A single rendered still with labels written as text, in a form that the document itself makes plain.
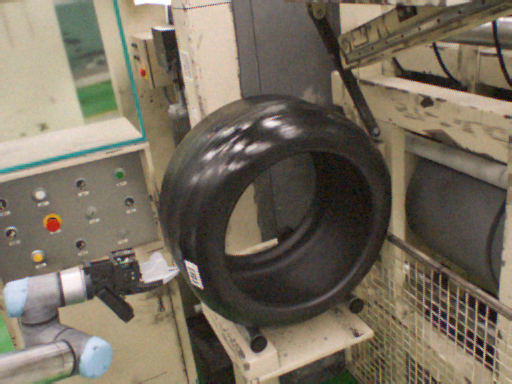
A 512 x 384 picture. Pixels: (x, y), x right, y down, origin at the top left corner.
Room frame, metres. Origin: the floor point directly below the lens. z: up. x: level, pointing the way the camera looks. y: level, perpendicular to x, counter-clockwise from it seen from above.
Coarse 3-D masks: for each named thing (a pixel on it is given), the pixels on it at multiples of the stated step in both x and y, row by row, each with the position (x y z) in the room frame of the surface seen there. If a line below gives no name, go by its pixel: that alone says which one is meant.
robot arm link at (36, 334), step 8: (48, 320) 0.92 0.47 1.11; (56, 320) 0.94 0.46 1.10; (24, 328) 0.92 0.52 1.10; (32, 328) 0.91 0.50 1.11; (40, 328) 0.91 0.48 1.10; (48, 328) 0.91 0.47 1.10; (56, 328) 0.91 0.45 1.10; (64, 328) 0.91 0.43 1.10; (24, 336) 0.92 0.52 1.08; (32, 336) 0.91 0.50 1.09; (40, 336) 0.90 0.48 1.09; (48, 336) 0.89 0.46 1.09; (32, 344) 0.90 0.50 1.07; (40, 344) 0.89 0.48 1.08
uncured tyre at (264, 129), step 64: (192, 128) 1.22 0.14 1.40; (256, 128) 1.06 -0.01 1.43; (320, 128) 1.08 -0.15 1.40; (192, 192) 1.01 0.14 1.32; (320, 192) 1.37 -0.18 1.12; (384, 192) 1.13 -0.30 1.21; (192, 256) 0.98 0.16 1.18; (256, 256) 1.30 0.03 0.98; (320, 256) 1.30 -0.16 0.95; (256, 320) 1.00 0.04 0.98
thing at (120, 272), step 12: (120, 252) 1.04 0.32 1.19; (132, 252) 1.04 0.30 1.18; (84, 264) 0.99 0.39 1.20; (96, 264) 0.99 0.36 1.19; (108, 264) 0.99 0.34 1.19; (120, 264) 0.98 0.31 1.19; (132, 264) 1.00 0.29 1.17; (84, 276) 0.97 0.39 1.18; (96, 276) 0.98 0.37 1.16; (108, 276) 0.99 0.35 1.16; (120, 276) 0.98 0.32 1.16; (132, 276) 1.00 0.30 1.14; (96, 288) 0.98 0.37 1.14; (108, 288) 0.99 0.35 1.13; (120, 288) 0.98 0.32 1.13; (132, 288) 0.99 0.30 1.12
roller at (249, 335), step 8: (240, 328) 1.07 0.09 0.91; (248, 328) 1.05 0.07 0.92; (256, 328) 1.05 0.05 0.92; (248, 336) 1.03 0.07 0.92; (256, 336) 1.02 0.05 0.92; (264, 336) 1.03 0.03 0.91; (248, 344) 1.02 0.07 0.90; (256, 344) 1.01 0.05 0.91; (264, 344) 1.02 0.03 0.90; (256, 352) 1.01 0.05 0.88
